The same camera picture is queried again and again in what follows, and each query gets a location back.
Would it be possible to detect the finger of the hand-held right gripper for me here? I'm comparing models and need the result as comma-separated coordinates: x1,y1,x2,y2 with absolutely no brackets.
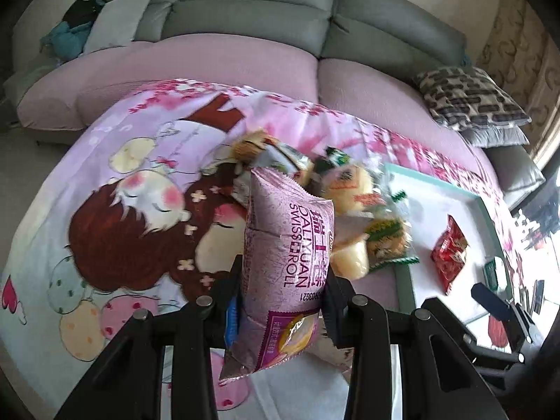
461,332,526,364
471,282,522,323

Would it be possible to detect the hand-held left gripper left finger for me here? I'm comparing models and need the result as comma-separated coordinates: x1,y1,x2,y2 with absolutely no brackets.
55,254,244,420

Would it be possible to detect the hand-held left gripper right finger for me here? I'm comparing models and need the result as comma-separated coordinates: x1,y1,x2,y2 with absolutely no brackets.
321,266,512,420

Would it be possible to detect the yellow pudding cup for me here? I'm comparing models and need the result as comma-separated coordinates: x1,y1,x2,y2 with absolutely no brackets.
329,233,372,280

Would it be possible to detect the pink swiss roll packet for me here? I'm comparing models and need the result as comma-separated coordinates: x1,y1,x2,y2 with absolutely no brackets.
219,167,336,386

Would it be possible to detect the teal-edged white box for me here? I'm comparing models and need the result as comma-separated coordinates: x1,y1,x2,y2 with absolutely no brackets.
385,163,516,330

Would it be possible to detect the yellow bread clear packet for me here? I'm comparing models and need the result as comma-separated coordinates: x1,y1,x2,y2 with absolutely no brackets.
315,146,388,218

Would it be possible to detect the green and white snack packet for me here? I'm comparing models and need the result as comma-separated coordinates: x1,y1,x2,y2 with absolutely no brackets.
483,257,511,292

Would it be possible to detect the red snack packet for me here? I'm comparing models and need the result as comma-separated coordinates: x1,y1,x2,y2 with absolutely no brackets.
430,214,470,295

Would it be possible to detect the green-edged cookie packet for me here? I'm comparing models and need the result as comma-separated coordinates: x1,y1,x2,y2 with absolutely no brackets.
365,192,419,274

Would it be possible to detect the grey velvet pillow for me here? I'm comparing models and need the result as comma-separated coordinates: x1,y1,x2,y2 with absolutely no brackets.
463,125,531,148

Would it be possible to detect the grey foil snack packet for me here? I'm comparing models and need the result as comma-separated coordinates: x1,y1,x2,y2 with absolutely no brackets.
232,142,315,207

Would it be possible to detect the brown cake packet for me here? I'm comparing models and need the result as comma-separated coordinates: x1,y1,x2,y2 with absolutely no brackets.
231,129,285,167

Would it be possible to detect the black and white patterned pillow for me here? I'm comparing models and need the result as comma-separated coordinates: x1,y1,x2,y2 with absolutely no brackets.
413,66,533,132

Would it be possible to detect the pink printed blanket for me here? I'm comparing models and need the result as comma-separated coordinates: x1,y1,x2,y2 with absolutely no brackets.
0,78,528,420

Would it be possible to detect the patterned beige curtain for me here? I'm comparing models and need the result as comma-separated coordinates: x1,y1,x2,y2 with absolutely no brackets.
477,0,560,158

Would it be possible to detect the pink sofa seat cover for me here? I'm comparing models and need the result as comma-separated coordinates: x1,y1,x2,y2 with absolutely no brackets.
17,34,499,171

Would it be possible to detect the grey sofa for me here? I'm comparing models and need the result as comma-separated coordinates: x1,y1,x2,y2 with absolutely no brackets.
0,0,547,197

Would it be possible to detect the light grey pillow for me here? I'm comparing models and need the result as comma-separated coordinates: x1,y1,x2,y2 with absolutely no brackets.
82,0,159,55

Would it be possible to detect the teal cloth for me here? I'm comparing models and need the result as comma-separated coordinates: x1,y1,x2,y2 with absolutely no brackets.
41,22,95,60

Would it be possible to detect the black clothing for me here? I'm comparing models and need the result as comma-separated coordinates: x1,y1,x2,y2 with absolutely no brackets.
62,0,107,28

